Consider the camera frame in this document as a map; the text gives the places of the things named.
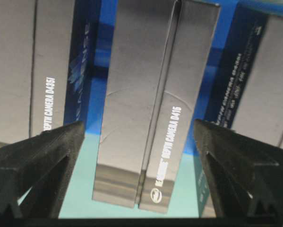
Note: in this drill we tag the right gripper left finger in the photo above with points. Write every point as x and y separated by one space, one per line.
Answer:
35 173

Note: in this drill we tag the black D415 camera box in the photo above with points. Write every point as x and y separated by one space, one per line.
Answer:
159 53

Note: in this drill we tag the blue liner sheet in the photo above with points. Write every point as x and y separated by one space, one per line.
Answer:
190 192

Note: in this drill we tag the black d435i box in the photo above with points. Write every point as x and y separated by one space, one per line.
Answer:
46 55
247 94

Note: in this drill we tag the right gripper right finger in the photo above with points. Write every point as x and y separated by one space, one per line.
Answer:
244 175

